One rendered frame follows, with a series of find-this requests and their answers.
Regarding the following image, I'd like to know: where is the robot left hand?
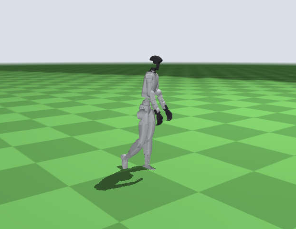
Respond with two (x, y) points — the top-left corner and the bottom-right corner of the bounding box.
(163, 105), (172, 121)

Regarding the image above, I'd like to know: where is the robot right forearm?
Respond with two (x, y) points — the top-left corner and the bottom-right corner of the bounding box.
(149, 91), (160, 113)

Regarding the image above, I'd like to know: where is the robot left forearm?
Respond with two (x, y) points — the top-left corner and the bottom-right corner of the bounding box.
(157, 94), (166, 109)

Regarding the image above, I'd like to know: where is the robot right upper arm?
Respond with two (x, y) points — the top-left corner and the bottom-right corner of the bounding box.
(146, 73), (153, 97)

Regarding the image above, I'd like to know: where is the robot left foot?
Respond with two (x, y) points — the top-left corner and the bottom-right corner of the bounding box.
(143, 165), (155, 170)

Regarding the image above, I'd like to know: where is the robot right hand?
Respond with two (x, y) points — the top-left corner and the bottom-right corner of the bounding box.
(154, 110), (163, 125)

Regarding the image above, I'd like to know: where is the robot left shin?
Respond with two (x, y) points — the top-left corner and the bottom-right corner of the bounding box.
(143, 138), (152, 166)

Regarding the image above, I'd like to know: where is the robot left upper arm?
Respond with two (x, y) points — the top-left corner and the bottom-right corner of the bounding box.
(155, 83), (161, 96)

